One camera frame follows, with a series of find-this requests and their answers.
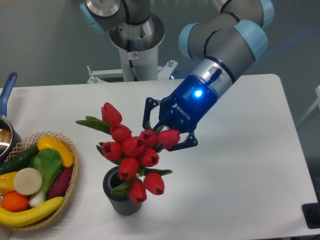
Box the black cable on pedestal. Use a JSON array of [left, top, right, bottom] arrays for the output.
[[126, 39, 139, 82]]

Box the green cucumber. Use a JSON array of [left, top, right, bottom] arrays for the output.
[[0, 146, 39, 175]]

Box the yellow squash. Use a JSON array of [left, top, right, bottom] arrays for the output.
[[37, 135, 74, 168]]

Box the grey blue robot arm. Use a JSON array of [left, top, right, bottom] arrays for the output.
[[80, 0, 274, 151]]

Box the yellow bell pepper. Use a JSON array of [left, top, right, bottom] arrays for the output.
[[0, 171, 18, 195]]

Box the white object at right edge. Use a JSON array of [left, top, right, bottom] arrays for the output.
[[297, 85, 320, 128]]

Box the red tulip bouquet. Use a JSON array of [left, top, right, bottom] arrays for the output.
[[76, 102, 181, 204]]

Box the woven wicker basket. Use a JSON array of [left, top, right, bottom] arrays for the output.
[[0, 131, 79, 231]]

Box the green bok choy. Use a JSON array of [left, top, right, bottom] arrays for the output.
[[28, 148, 62, 208]]

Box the beige round disc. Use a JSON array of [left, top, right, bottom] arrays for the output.
[[13, 167, 43, 196]]

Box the white metal base frame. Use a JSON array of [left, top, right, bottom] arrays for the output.
[[87, 59, 178, 84]]

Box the orange fruit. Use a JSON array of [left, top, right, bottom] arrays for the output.
[[1, 191, 29, 212]]

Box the purple sweet potato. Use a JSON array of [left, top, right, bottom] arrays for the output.
[[47, 168, 73, 199]]

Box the blue handled saucepan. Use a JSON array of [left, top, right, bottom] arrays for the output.
[[0, 72, 21, 165]]

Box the black device at edge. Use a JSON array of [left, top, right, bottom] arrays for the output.
[[301, 202, 320, 229]]

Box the dark grey ribbed vase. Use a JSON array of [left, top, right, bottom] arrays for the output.
[[102, 166, 142, 216]]

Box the yellow banana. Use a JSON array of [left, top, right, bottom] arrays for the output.
[[0, 196, 64, 228]]

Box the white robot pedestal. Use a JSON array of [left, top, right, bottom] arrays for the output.
[[109, 13, 165, 82]]

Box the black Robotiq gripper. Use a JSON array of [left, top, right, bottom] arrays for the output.
[[142, 74, 220, 152]]

